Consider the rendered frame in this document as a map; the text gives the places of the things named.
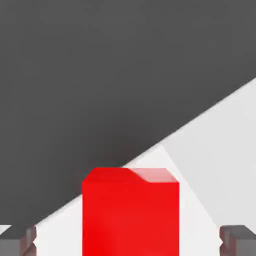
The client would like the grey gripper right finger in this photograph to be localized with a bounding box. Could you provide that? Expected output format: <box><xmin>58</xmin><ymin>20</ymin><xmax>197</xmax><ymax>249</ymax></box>
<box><xmin>219</xmin><ymin>225</ymin><xmax>256</xmax><ymax>256</ymax></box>

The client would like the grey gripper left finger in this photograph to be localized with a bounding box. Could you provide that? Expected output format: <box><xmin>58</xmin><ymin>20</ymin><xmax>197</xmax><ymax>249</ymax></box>
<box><xmin>0</xmin><ymin>224</ymin><xmax>38</xmax><ymax>256</ymax></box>

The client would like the small red cube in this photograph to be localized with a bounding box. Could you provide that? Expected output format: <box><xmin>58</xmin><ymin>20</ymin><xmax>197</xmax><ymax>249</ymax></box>
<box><xmin>81</xmin><ymin>167</ymin><xmax>180</xmax><ymax>256</ymax></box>

